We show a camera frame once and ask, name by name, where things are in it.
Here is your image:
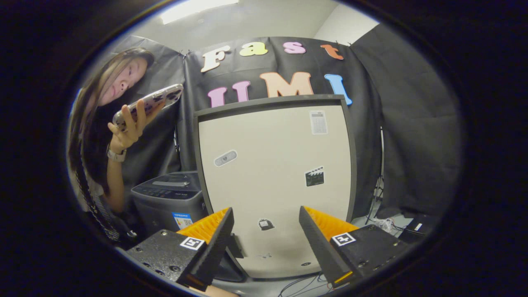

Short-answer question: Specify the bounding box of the black tripod stand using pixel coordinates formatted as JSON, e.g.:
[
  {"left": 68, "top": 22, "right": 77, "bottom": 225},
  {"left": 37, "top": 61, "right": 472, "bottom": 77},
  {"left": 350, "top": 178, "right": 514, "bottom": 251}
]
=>
[{"left": 365, "top": 126, "right": 387, "bottom": 226}]

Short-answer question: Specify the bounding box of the patterned smartphone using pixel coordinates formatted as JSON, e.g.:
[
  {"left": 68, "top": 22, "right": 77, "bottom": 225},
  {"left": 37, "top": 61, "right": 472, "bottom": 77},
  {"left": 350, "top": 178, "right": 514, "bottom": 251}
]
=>
[{"left": 112, "top": 84, "right": 184, "bottom": 129}]

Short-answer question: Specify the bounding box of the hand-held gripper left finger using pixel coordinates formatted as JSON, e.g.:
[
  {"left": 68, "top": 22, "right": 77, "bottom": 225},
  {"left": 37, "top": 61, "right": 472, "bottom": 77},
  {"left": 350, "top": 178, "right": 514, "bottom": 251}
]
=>
[{"left": 126, "top": 207, "right": 235, "bottom": 291}]

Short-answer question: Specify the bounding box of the black box on floor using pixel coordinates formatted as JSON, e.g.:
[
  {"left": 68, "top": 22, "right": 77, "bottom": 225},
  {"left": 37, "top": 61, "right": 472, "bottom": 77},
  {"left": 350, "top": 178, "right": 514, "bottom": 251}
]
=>
[{"left": 397, "top": 214, "right": 438, "bottom": 245}]

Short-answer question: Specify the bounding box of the grey washing machine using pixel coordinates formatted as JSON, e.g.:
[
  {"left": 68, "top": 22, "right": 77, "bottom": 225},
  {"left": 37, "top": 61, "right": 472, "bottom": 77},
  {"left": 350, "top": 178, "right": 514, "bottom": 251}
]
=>
[{"left": 131, "top": 170, "right": 209, "bottom": 240}]

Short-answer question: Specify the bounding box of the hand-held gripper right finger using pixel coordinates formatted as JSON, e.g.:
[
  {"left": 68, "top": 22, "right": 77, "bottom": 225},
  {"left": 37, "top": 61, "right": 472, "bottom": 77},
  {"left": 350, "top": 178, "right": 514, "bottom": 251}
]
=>
[{"left": 299, "top": 205, "right": 409, "bottom": 289}]

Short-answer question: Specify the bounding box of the ceiling light panel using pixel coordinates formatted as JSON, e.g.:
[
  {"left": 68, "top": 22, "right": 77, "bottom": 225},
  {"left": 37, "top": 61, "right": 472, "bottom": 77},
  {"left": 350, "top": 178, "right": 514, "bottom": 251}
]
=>
[{"left": 160, "top": 0, "right": 240, "bottom": 24}]

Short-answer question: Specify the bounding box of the black backdrop cloth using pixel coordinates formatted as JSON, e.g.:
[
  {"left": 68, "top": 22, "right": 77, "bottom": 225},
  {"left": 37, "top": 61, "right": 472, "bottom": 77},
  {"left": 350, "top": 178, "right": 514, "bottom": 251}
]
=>
[{"left": 95, "top": 23, "right": 462, "bottom": 219}]

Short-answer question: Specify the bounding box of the white wristwatch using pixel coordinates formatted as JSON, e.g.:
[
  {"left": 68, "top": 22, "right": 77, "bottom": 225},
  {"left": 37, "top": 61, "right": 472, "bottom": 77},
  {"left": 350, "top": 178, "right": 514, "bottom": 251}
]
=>
[{"left": 106, "top": 145, "right": 127, "bottom": 163}]

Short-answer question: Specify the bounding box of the bundle of floor cables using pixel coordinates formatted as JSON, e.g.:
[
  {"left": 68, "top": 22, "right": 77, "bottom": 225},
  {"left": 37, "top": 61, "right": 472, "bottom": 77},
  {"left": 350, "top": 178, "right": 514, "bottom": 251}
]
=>
[{"left": 278, "top": 271, "right": 335, "bottom": 297}]

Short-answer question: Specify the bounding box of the beige cabinet with grey top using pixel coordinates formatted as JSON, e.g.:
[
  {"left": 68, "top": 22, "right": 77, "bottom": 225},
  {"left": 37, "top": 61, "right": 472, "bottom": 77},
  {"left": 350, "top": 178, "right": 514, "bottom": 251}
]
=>
[{"left": 193, "top": 94, "right": 357, "bottom": 281}]

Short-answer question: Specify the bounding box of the thin backdrop stand pole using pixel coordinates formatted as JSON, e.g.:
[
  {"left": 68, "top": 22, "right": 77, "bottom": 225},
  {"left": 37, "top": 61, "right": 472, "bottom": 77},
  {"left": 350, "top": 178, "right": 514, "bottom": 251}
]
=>
[{"left": 172, "top": 124, "right": 182, "bottom": 165}]

